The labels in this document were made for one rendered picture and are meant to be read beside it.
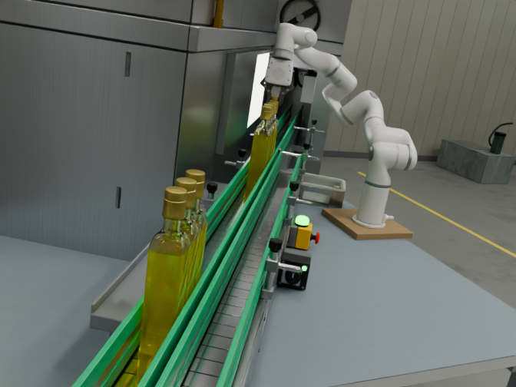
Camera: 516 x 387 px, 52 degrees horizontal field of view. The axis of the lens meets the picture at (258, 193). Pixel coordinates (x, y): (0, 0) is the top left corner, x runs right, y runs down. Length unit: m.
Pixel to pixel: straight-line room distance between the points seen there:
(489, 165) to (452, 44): 1.68
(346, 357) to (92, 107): 0.87
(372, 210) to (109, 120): 1.03
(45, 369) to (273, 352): 0.46
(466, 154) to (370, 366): 6.07
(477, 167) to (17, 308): 6.27
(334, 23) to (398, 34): 4.11
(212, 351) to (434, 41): 6.64
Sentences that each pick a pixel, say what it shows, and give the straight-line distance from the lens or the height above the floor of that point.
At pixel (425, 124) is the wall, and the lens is 7.53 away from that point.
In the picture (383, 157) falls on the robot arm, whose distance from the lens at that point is 1.94.
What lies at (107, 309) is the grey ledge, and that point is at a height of 0.88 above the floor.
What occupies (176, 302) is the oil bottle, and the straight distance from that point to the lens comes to 0.86.
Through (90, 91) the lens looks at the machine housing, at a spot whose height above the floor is 1.20.
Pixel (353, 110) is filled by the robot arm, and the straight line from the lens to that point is 2.17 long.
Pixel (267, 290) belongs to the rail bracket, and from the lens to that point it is 1.12.
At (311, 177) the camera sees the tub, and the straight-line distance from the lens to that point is 2.33.
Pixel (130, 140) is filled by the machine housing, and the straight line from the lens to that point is 1.41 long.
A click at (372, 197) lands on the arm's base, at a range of 1.98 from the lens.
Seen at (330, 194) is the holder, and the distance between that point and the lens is 2.18.
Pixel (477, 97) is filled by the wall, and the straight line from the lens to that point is 8.04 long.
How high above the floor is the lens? 1.41
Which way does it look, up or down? 17 degrees down
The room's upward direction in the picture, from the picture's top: 9 degrees clockwise
